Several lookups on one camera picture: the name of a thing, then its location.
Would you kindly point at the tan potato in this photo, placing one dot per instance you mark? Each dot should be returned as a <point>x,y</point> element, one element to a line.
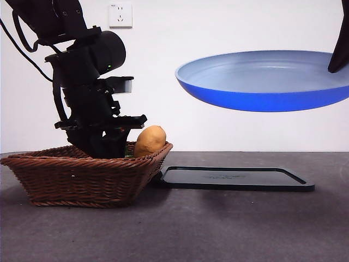
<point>150,142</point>

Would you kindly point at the brown woven wicker basket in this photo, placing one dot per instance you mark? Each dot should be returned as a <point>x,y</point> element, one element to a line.
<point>81,180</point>

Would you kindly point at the flat black tray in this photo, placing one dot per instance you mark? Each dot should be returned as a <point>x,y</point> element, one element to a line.
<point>234,180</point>

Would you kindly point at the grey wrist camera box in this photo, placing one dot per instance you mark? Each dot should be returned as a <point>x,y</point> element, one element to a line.
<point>122,86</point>

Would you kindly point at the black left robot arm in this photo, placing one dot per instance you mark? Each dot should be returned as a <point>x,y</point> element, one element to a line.
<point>81,60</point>

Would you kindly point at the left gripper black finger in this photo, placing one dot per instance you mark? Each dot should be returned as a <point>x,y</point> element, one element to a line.
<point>115,144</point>
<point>84,143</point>

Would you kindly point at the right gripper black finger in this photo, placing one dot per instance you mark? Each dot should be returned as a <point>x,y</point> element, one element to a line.
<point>340,49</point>

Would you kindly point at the white wall socket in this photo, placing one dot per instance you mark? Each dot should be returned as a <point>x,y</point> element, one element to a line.
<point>120,15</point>

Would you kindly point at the blue plate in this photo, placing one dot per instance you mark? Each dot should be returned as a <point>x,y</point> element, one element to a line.
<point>259,87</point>

